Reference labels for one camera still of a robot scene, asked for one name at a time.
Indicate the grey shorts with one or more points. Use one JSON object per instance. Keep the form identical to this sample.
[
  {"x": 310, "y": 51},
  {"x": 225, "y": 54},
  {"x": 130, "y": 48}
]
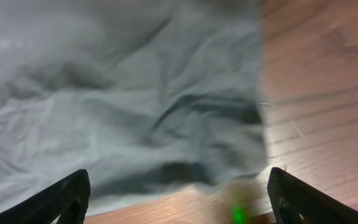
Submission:
[{"x": 147, "y": 96}]

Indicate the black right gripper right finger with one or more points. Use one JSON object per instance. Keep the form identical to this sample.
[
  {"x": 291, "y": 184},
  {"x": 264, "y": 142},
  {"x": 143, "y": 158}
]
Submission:
[{"x": 294, "y": 201}]

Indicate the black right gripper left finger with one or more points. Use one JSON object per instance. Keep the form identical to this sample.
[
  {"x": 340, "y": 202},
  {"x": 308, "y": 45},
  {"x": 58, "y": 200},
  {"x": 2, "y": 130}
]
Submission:
[{"x": 66, "y": 201}]

